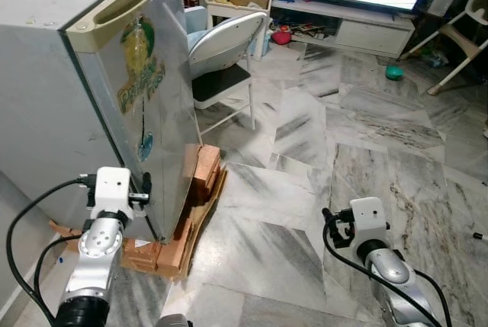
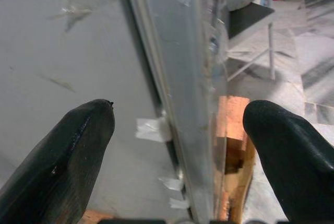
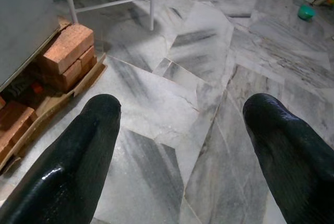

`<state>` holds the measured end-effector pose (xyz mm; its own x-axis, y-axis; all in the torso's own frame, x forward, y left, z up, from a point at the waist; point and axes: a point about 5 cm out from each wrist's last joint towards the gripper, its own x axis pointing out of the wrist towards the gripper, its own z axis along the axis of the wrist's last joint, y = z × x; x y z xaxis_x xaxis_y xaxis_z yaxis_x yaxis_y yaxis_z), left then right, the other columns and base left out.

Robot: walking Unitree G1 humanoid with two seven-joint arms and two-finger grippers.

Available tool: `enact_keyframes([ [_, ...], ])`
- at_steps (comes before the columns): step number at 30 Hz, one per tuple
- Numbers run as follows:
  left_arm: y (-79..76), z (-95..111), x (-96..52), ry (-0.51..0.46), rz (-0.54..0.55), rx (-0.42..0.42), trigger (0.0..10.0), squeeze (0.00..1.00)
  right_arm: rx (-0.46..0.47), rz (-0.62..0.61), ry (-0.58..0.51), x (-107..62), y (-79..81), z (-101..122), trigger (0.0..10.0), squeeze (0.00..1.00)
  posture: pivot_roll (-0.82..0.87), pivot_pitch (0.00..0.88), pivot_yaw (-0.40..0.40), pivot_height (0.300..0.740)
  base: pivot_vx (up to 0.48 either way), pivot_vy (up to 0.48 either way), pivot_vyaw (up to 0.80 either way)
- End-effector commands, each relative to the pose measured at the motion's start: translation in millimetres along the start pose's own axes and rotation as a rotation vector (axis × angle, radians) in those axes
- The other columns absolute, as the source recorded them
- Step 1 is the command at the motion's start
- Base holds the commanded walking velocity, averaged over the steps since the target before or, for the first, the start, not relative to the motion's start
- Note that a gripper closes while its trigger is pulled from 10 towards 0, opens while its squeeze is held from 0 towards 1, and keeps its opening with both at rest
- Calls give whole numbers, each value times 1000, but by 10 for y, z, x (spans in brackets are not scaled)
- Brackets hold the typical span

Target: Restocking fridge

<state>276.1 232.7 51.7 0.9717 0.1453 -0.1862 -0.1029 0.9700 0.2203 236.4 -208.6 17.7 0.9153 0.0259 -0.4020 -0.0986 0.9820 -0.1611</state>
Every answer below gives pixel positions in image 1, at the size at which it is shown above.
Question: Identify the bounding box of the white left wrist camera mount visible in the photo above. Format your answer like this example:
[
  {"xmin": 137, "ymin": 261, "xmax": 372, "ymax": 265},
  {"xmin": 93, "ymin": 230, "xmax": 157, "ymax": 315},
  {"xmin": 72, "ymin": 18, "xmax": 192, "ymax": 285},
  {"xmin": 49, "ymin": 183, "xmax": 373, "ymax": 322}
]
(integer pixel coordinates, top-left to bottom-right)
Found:
[{"xmin": 93, "ymin": 167, "xmax": 135, "ymax": 212}]

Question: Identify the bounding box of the silver mini fridge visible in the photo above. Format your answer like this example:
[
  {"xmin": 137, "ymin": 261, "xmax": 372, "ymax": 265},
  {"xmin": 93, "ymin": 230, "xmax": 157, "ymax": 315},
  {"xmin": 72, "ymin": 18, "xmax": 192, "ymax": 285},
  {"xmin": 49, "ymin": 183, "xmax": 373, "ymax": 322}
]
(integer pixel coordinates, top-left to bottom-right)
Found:
[{"xmin": 0, "ymin": 0, "xmax": 153, "ymax": 229}]

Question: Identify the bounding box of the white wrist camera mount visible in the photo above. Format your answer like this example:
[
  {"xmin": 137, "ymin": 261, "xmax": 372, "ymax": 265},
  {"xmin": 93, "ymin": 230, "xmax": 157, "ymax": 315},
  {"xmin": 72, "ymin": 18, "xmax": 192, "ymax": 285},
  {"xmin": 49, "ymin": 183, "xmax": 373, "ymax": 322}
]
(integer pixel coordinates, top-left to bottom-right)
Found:
[
  {"xmin": 93, "ymin": 167, "xmax": 135, "ymax": 212},
  {"xmin": 349, "ymin": 197, "xmax": 388, "ymax": 242}
]

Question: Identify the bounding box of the silver fridge door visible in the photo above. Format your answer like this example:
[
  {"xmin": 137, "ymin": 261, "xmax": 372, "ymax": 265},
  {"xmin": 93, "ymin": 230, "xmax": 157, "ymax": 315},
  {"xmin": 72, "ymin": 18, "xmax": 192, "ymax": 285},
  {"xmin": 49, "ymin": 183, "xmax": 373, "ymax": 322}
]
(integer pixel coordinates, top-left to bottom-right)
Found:
[{"xmin": 65, "ymin": 0, "xmax": 204, "ymax": 244}]

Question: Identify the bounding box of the light blue plastic seat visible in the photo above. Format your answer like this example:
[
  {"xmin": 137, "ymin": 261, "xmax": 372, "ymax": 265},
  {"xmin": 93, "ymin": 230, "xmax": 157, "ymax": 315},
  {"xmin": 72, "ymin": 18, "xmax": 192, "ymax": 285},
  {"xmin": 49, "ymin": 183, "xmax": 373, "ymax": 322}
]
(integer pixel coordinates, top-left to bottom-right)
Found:
[{"xmin": 185, "ymin": 5, "xmax": 211, "ymax": 58}]

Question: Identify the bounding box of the green yellow logo sticker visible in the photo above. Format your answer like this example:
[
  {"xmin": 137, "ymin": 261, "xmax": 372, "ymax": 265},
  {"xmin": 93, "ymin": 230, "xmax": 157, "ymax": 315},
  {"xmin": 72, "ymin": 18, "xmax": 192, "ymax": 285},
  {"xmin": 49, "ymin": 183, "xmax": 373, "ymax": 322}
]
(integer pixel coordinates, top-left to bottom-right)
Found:
[{"xmin": 118, "ymin": 16, "xmax": 165, "ymax": 114}]

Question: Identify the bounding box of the small white side table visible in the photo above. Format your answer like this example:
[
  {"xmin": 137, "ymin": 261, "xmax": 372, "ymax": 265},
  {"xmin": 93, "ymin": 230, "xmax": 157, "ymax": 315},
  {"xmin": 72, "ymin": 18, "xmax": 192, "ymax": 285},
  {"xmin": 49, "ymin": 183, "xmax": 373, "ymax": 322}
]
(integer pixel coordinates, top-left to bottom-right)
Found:
[{"xmin": 204, "ymin": 0, "xmax": 274, "ymax": 61}]

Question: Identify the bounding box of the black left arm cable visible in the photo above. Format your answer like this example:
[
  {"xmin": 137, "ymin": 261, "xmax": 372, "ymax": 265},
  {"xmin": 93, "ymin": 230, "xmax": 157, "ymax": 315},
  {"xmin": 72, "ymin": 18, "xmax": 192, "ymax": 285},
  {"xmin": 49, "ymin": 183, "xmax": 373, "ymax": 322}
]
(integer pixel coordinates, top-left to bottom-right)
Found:
[{"xmin": 4, "ymin": 177, "xmax": 97, "ymax": 325}]

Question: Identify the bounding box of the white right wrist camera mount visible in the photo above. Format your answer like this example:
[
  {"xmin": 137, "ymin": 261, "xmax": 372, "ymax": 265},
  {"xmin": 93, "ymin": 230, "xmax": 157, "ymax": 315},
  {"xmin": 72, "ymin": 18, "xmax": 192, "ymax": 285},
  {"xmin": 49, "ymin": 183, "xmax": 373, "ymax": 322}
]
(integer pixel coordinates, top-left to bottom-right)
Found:
[{"xmin": 349, "ymin": 197, "xmax": 388, "ymax": 242}]

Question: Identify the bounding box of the white television stand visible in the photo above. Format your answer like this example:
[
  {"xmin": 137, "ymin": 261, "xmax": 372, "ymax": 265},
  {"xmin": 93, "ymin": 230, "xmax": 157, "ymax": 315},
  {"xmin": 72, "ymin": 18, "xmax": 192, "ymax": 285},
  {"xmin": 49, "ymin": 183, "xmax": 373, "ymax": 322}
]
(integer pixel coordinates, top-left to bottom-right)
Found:
[{"xmin": 271, "ymin": 0, "xmax": 417, "ymax": 59}]

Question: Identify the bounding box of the small blue round sticker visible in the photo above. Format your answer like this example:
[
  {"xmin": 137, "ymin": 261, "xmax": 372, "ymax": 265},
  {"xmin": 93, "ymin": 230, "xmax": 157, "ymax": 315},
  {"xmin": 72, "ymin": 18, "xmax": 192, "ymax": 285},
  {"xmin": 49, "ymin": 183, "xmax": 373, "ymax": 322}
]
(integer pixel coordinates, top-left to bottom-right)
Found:
[{"xmin": 137, "ymin": 133, "xmax": 156, "ymax": 162}]

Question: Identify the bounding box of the small red toy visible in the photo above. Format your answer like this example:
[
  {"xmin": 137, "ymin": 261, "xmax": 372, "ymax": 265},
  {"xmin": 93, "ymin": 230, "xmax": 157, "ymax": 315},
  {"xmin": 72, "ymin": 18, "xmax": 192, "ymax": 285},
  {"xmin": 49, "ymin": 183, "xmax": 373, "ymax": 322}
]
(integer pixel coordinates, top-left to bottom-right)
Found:
[{"xmin": 272, "ymin": 26, "xmax": 294, "ymax": 46}]

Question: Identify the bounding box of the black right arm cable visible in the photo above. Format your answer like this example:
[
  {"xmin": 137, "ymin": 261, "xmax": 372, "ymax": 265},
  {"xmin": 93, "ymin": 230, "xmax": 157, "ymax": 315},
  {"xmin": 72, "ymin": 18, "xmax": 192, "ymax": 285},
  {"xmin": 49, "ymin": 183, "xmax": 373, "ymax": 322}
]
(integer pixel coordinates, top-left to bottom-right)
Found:
[{"xmin": 322, "ymin": 224, "xmax": 455, "ymax": 327}]

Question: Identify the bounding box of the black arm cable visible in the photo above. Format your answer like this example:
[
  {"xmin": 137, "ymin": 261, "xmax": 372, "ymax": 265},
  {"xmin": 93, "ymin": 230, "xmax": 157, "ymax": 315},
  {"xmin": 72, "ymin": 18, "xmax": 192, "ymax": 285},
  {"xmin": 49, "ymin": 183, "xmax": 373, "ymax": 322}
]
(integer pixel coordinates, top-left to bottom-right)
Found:
[
  {"xmin": 322, "ymin": 224, "xmax": 455, "ymax": 327},
  {"xmin": 4, "ymin": 177, "xmax": 97, "ymax": 325}
]

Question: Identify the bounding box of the white wooden high chair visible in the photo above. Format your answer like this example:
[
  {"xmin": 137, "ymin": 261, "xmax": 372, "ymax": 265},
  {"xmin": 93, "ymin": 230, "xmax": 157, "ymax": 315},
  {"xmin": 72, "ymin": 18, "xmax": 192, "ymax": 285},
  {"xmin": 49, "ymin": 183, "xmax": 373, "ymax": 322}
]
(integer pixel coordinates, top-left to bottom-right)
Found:
[{"xmin": 400, "ymin": 0, "xmax": 488, "ymax": 98}]

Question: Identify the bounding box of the orange brick stack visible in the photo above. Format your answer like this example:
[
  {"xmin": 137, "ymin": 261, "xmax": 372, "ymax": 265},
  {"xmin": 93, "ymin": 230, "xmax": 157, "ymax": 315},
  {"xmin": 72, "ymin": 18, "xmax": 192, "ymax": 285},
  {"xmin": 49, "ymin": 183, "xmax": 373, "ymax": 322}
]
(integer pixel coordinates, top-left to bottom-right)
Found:
[{"xmin": 50, "ymin": 143, "xmax": 228, "ymax": 281}]

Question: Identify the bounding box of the small green bowl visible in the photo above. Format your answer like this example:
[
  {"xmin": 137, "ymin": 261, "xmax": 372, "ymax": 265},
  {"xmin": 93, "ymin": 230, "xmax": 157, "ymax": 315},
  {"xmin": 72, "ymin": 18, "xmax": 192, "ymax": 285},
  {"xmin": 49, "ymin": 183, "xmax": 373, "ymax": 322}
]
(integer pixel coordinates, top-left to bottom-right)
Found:
[{"xmin": 384, "ymin": 65, "xmax": 406, "ymax": 82}]

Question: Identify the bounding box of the white folding chair black seat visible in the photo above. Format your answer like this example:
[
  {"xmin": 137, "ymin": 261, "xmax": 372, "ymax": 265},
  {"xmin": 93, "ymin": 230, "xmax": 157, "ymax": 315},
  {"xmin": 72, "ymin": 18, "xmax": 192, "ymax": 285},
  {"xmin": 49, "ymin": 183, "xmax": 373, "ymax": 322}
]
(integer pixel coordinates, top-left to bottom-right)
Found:
[{"xmin": 187, "ymin": 11, "xmax": 272, "ymax": 134}]

